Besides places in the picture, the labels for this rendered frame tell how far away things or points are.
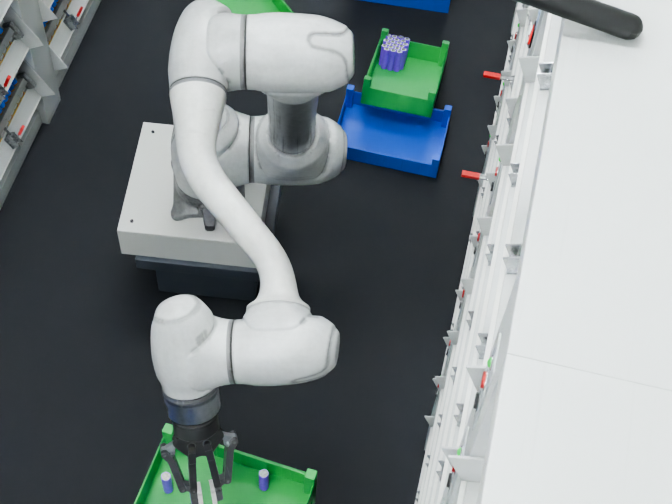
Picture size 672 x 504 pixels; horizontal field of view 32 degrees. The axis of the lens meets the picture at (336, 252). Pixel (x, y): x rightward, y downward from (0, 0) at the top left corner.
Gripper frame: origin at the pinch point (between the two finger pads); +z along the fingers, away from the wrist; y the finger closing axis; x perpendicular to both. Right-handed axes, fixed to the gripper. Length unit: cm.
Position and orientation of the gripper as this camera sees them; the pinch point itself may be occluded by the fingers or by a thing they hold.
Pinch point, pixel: (207, 500)
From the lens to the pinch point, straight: 206.6
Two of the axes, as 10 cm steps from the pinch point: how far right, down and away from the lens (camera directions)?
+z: 0.5, 8.4, 5.4
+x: 2.2, 5.2, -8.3
